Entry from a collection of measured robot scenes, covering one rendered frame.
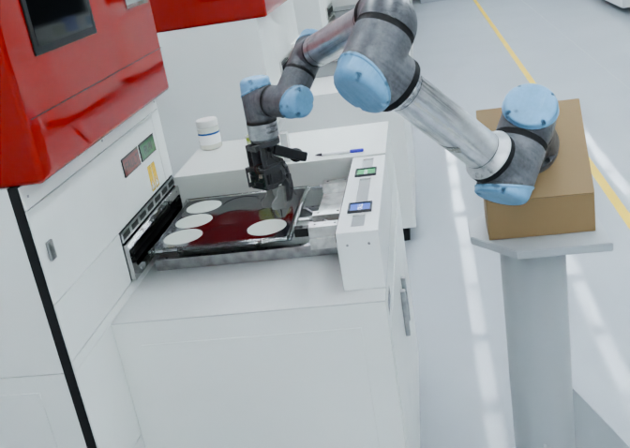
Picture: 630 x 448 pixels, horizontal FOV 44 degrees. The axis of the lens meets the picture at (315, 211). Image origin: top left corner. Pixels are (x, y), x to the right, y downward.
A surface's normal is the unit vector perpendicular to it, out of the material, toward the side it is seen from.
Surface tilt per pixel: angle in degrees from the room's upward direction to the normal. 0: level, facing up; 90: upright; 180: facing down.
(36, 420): 90
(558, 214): 90
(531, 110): 42
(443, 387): 0
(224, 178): 90
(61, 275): 90
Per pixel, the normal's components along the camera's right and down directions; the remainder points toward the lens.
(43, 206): 0.98, -0.11
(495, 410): -0.15, -0.93
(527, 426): -0.74, 0.34
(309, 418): -0.11, 0.37
